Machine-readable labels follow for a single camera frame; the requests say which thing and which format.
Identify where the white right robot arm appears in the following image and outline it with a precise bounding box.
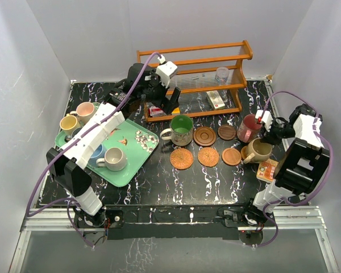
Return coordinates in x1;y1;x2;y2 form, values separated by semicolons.
242;104;330;226

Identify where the dark grooved wooden coaster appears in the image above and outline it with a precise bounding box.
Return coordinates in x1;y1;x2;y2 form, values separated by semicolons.
193;126;217;147

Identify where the orange wooden rack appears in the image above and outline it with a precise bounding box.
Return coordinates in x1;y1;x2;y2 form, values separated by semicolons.
136;39;253;123

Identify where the yellow small block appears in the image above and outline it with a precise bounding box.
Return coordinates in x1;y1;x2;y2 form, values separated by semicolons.
172;107;180;115

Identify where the beige brown mug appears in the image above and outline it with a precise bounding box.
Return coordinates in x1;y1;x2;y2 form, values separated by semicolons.
243;138;273;164

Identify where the red white small box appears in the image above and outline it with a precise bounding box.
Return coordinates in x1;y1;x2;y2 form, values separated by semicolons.
148;106;165;117

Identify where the aluminium table frame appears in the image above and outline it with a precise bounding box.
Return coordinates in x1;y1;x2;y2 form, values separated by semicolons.
10;79;340;273

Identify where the green floral mug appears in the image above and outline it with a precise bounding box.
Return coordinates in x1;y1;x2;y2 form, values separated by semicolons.
160;115;194;147

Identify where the smooth brown wooden coaster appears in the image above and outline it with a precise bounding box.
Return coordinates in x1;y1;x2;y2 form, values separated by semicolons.
240;146;247;160
222;148;242;166

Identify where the woven rattan coaster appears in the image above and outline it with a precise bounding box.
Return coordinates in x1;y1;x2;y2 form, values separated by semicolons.
170;148;194;170
198;147;219;167

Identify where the white speckled mug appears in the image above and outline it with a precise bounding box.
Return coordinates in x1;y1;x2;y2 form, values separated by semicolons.
96;147;127;172

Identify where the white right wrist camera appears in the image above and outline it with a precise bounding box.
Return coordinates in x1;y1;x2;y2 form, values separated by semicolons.
255;109;273;132

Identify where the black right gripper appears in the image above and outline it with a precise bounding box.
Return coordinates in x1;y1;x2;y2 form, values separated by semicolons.
260;118;296;145

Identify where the green white flat box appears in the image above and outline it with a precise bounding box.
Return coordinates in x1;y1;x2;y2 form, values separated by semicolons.
206;90;225;110

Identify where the yellow mug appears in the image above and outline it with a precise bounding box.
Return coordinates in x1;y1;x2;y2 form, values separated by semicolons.
60;114;81;135

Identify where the grey blue mug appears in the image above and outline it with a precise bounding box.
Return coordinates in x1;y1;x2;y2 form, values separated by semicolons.
71;128;81;138

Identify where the green floral serving tray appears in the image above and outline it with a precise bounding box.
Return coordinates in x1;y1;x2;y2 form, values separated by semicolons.
51;102;159;188

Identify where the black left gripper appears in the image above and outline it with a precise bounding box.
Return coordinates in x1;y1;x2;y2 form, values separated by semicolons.
138;69;180;114

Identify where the dark walnut coaster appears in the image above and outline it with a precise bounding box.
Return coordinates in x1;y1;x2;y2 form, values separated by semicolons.
218;125;236;140

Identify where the maroon speckled mug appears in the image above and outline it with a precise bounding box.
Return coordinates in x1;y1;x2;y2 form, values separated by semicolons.
236;114;262;143

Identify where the pink mug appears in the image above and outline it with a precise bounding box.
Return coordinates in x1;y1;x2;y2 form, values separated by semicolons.
69;102;96;124

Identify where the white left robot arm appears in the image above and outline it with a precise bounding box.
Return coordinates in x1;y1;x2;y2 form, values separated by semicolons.
47;61;181;227

